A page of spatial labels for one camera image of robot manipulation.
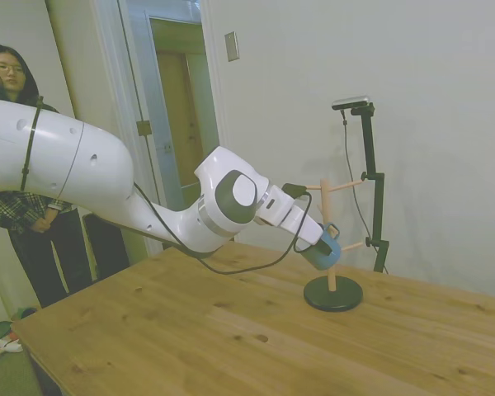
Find grey camera on stand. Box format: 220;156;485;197
332;94;373;111

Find brown wooden door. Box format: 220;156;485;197
156;51;210;186

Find black camera stand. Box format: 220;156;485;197
349;102;391;274

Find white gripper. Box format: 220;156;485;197
290;211;333;256

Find wooden mug tree black base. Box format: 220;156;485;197
303;179;364;313

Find white shoe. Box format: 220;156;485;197
0;336;24;354

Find grey wall switch plate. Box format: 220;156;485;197
224;31;240;63

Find person in plaid jacket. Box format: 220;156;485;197
0;44;96;309

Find grey open door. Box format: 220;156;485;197
119;0;182;211

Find blue enamel mug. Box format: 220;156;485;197
299;222;342;270

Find white door frame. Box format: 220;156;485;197
92;0;243;257

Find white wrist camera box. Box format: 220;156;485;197
280;205;309;229

